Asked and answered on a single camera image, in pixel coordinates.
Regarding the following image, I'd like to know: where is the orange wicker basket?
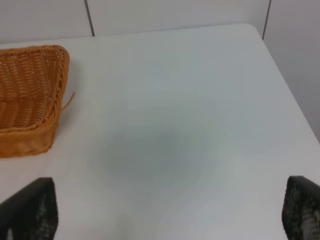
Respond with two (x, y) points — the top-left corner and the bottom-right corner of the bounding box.
(0, 45), (70, 158)

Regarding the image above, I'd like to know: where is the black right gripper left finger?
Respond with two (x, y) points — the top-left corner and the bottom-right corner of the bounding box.
(0, 177), (59, 240)

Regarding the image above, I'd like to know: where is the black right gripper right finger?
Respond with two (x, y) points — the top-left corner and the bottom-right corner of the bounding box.
(281, 176), (320, 240)

